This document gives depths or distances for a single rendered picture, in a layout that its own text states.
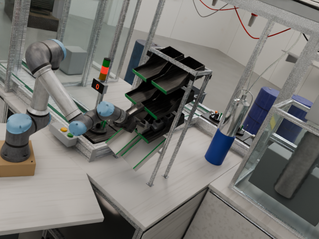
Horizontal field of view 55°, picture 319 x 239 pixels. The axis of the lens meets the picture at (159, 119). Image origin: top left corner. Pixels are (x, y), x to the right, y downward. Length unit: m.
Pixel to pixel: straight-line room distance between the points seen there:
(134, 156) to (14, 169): 0.67
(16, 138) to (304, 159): 1.67
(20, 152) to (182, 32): 10.53
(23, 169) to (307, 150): 1.66
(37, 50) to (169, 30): 10.23
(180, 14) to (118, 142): 9.92
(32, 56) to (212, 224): 1.68
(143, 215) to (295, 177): 1.00
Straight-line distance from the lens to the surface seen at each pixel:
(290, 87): 2.57
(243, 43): 12.23
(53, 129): 2.16
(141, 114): 1.95
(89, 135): 2.11
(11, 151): 1.80
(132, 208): 1.83
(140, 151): 1.93
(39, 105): 1.78
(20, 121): 1.74
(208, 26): 12.50
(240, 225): 2.33
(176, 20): 11.66
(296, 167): 2.14
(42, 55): 1.54
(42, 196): 1.77
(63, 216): 1.69
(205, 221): 2.46
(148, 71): 1.81
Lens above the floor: 2.07
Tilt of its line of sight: 25 degrees down
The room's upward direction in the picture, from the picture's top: 21 degrees clockwise
